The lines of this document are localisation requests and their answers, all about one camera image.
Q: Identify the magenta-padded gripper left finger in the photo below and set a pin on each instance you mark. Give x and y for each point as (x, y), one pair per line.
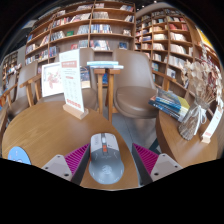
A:
(77, 159)

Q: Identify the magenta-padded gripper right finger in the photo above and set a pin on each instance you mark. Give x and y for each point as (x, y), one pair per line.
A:
(146, 159)

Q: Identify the grey computer mouse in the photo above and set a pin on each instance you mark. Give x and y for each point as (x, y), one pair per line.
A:
(106, 163)

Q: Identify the round light blue mouse pad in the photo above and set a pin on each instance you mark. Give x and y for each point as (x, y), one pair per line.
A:
(18, 156)

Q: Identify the round wooden side table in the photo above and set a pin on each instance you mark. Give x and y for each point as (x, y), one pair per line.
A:
(186, 150)

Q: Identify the glass vase with beige flowers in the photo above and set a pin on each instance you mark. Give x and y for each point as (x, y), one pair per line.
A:
(191, 123)

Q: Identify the stack of blue books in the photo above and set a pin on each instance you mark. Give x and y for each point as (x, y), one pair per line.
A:
(170, 105)

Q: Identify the small white sign, wooden base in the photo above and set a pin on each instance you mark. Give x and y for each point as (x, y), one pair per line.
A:
(213, 125)

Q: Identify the white red sign, wooden base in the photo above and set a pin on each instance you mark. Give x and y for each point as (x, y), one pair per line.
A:
(71, 83)

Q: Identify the dark cover book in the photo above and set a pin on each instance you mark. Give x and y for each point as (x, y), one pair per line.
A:
(85, 76)

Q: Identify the white framed red print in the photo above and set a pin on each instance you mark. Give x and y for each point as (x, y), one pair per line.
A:
(51, 80)

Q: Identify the pale blue book stack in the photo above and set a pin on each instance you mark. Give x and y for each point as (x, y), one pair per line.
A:
(105, 64)

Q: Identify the distant wooden bookshelf unit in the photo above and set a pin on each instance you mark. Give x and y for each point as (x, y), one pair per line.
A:
(10, 63)

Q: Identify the curved wooden bookshelf unit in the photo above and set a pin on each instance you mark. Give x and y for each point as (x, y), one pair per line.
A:
(173, 40)

